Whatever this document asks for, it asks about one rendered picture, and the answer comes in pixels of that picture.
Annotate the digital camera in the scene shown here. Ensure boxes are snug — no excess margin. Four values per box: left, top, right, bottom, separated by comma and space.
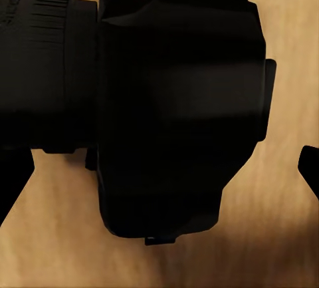
0, 0, 277, 245

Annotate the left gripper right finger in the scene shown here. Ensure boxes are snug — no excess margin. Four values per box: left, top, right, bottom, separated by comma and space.
298, 145, 319, 199

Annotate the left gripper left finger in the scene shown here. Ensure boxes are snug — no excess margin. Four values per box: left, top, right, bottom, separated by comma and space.
0, 146, 35, 225

